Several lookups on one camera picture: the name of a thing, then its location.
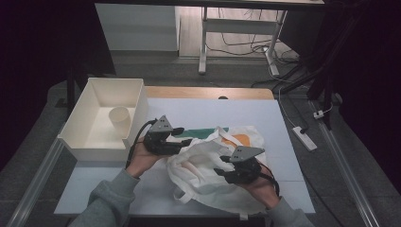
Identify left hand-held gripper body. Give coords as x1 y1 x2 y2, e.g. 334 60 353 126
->
143 114 185 156

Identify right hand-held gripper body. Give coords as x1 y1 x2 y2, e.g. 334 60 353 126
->
224 145 266 185

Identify white patterned tote bag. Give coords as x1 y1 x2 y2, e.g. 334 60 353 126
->
166 125 275 221

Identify white paper cup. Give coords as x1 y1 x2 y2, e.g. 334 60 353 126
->
108 106 131 133

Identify white plastic box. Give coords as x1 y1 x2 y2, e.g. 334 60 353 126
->
57 77 149 163

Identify person's right hand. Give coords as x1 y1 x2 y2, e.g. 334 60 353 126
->
237 165 280 211

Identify person's left hand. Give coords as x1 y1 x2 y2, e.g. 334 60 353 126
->
126 136 168 179

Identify light blue table mat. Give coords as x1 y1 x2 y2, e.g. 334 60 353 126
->
54 97 316 216

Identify white power strip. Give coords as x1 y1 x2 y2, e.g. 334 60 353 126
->
291 126 318 151

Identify white cabinet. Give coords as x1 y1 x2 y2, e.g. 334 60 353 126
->
95 3 181 52

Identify black tripod stand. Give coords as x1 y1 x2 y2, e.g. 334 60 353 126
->
280 0 363 127

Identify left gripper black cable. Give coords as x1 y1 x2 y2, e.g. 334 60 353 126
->
125 118 158 168

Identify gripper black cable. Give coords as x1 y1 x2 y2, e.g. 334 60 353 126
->
125 118 158 168
256 160 281 198

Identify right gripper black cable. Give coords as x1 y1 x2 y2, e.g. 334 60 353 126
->
256 160 281 198

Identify white power cable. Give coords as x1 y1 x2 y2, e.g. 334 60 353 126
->
268 64 297 128

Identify black floor cables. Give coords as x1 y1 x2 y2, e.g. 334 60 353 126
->
206 8 301 64

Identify metal rail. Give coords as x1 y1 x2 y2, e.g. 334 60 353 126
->
310 100 381 227
6 138 64 227

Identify white desk frame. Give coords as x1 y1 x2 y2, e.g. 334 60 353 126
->
198 6 288 77

